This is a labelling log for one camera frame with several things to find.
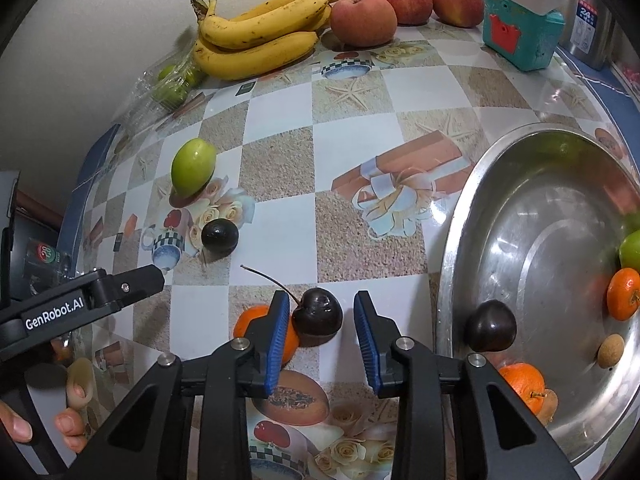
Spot dark cherry with stem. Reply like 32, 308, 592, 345
240, 264, 344, 337

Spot steel thermos jug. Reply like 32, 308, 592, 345
559, 0, 618, 71

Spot round steel plate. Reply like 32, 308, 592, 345
434, 122, 640, 466

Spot brown longan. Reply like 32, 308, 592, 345
537, 389, 559, 425
597, 334, 626, 367

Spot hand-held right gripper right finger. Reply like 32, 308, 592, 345
352, 290, 583, 480

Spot clear glass cup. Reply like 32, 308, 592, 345
25, 237, 71, 281

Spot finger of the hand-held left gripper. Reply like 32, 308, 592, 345
95, 264, 166, 311

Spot blue cloth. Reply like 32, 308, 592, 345
552, 50, 640, 111

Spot clear plastic bag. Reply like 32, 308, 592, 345
117, 42, 208, 126

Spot teal plastic box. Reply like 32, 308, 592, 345
482, 0, 566, 72

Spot red apple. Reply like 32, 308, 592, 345
330, 0, 398, 48
374, 0, 433, 26
431, 0, 485, 28

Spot brown wooden furniture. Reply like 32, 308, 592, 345
15, 185, 66, 231

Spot person's left hand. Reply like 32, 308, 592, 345
0, 357, 98, 456

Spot small orange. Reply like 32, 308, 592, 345
497, 362, 547, 415
607, 267, 640, 322
233, 305, 301, 366

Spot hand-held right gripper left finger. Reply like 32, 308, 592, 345
82, 290, 292, 480

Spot dark plum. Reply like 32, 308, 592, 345
465, 300, 518, 353

